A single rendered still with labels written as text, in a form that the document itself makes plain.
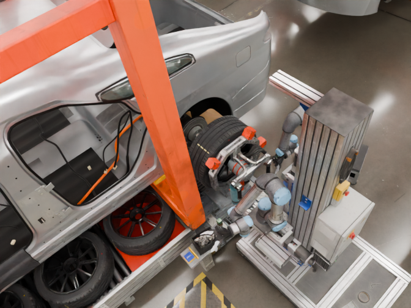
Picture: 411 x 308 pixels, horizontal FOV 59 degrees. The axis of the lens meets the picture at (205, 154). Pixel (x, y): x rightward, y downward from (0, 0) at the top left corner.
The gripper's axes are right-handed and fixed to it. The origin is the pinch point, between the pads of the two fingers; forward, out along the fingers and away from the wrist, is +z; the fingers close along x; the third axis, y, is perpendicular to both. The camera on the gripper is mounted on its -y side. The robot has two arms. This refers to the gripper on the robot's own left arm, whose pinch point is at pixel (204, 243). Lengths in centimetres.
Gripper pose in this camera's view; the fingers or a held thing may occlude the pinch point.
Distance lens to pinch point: 241.9
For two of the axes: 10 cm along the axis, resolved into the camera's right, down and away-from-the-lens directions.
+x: -4.4, -5.9, 6.7
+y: 1.8, 6.8, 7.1
